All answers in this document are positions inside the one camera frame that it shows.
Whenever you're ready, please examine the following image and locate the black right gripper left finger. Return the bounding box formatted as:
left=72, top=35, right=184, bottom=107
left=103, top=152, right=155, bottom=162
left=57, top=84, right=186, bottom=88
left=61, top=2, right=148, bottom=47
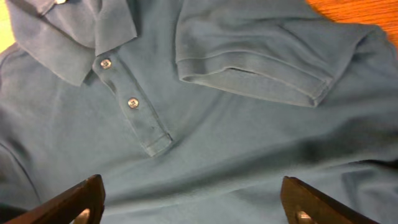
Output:
left=2, top=174, right=106, bottom=224

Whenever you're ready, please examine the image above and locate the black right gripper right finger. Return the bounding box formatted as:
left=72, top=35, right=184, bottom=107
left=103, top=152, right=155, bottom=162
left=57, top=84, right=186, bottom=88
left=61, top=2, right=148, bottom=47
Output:
left=280, top=176, right=378, bottom=224

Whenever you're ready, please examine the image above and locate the blue polo shirt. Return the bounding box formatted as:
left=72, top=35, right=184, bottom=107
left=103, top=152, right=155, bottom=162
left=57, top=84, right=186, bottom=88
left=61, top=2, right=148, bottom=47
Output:
left=1, top=0, right=397, bottom=223

